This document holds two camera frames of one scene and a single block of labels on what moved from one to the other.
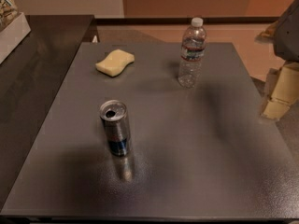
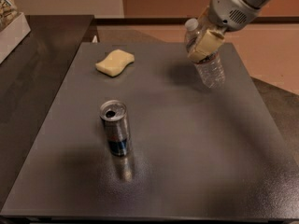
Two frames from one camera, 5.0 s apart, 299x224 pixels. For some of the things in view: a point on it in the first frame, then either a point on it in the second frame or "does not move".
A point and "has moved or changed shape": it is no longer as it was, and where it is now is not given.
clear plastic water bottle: (193, 49) has moved or changed shape
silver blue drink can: (114, 116) does not move
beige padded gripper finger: (285, 91) -> (207, 45)
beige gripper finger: (269, 33) -> (204, 19)
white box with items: (13, 24) does not move
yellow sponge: (115, 63) does not move
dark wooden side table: (31, 85) does not move
